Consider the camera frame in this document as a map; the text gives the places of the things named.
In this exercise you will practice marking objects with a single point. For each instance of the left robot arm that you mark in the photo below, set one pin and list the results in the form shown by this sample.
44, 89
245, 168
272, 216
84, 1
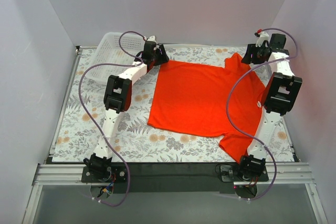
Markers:
117, 100

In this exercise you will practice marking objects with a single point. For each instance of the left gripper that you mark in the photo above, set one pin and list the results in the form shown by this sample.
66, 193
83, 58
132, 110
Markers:
161, 56

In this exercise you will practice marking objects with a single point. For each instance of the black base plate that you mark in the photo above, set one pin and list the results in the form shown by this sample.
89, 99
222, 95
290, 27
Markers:
169, 177

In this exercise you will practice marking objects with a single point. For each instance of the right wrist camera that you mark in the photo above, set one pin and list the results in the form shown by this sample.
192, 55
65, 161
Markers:
262, 36

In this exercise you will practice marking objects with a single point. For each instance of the aluminium table frame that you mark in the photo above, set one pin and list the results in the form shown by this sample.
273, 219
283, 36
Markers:
290, 195

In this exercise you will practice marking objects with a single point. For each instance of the orange t shirt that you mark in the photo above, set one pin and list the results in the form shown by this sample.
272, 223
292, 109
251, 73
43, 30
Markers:
202, 100

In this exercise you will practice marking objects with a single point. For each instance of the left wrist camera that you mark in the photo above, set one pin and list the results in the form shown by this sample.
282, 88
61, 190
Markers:
151, 39

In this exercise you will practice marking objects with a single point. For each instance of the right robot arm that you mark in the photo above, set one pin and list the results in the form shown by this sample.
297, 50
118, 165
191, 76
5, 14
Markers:
277, 99

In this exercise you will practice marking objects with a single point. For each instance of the white plastic basket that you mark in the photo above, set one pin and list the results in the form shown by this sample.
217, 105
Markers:
113, 54

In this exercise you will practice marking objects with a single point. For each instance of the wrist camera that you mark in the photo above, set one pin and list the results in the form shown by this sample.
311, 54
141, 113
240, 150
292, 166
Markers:
151, 39
262, 36

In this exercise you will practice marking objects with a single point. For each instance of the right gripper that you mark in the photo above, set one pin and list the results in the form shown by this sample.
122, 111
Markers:
250, 55

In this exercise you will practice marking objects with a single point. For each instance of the floral patterned table mat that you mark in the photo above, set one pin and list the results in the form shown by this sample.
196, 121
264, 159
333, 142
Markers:
135, 140

